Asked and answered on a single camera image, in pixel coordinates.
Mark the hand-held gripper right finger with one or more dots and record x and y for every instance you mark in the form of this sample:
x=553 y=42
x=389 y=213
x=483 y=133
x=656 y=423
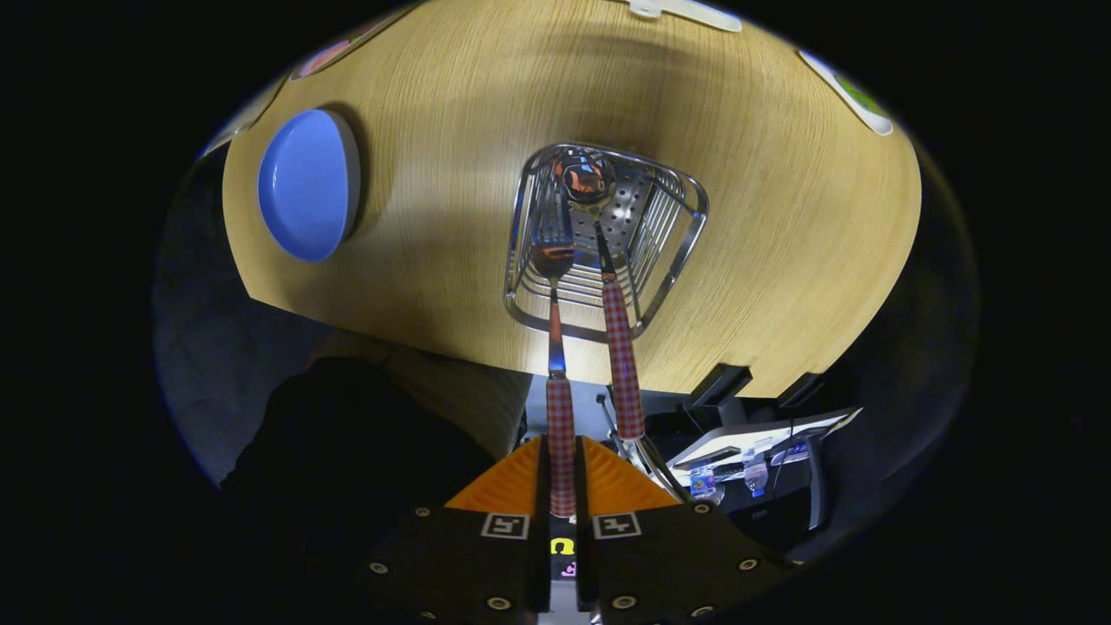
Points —
x=580 y=503

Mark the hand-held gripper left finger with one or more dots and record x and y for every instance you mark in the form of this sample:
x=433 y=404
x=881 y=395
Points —
x=543 y=495

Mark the clear plastic bottle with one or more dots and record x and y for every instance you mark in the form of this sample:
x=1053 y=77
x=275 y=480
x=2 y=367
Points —
x=703 y=483
x=756 y=476

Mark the white side table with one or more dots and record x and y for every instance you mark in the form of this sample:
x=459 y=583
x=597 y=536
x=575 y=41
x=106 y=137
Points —
x=746 y=434

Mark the person's body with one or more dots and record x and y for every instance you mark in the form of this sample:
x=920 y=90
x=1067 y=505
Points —
x=364 y=451

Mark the black table clamp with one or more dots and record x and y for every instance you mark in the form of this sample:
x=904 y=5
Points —
x=720 y=384
x=800 y=389

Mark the black metal stand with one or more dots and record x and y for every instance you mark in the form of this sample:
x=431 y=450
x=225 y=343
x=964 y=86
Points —
x=816 y=486

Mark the blue round plate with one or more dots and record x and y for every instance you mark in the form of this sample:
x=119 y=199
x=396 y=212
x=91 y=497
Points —
x=304 y=187

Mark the white oval food plate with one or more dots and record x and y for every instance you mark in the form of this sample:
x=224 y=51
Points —
x=325 y=59

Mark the green label bottle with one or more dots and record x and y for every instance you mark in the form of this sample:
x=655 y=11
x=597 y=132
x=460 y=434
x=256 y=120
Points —
x=864 y=100

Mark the small white plate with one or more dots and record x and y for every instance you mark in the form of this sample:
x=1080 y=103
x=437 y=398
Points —
x=825 y=74

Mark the white divided dish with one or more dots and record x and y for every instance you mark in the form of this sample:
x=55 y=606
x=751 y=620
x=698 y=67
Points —
x=694 y=13

